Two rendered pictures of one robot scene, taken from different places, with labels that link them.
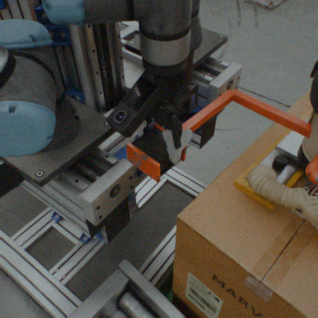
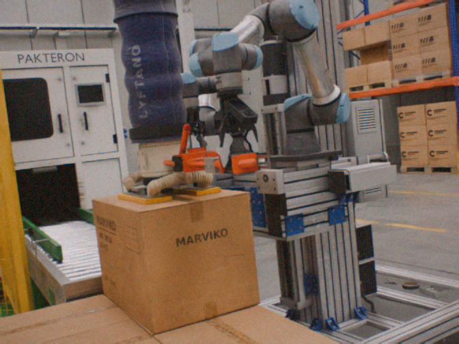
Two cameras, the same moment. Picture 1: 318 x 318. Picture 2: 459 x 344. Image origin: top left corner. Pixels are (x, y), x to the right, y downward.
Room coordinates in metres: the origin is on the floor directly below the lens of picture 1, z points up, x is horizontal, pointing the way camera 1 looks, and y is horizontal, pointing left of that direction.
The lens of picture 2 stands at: (1.41, -2.20, 1.17)
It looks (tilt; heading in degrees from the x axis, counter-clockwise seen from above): 5 degrees down; 110
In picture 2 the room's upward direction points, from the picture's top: 6 degrees counter-clockwise
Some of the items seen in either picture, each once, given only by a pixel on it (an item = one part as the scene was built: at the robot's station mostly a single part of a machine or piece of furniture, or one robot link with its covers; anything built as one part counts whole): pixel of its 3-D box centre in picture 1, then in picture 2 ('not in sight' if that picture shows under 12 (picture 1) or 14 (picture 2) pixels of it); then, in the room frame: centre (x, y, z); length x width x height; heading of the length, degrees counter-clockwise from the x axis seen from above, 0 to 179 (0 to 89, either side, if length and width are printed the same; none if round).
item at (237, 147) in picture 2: (40, 110); (234, 145); (0.57, 0.26, 1.09); 0.15 x 0.15 x 0.10
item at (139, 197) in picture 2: not in sight; (142, 193); (0.44, -0.46, 0.97); 0.34 x 0.10 x 0.05; 137
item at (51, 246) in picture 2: not in sight; (31, 235); (-1.07, 0.70, 0.60); 1.60 x 0.10 x 0.09; 137
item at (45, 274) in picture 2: not in sight; (32, 260); (-0.85, 0.42, 0.50); 2.31 x 0.05 x 0.19; 137
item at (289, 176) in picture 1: (294, 150); (190, 185); (0.57, -0.32, 0.97); 0.34 x 0.10 x 0.05; 137
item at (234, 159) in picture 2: not in sight; (238, 163); (0.94, -0.80, 1.07); 0.08 x 0.07 x 0.05; 137
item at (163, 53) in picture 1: (163, 42); (191, 103); (0.48, 0.00, 1.30); 0.08 x 0.08 x 0.05
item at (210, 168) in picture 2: not in sight; (218, 164); (0.85, -0.71, 1.07); 0.07 x 0.07 x 0.04; 47
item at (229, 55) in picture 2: not in sight; (227, 54); (0.93, -0.78, 1.37); 0.09 x 0.08 x 0.11; 77
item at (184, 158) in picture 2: not in sight; (189, 162); (0.69, -0.56, 1.07); 0.10 x 0.08 x 0.06; 47
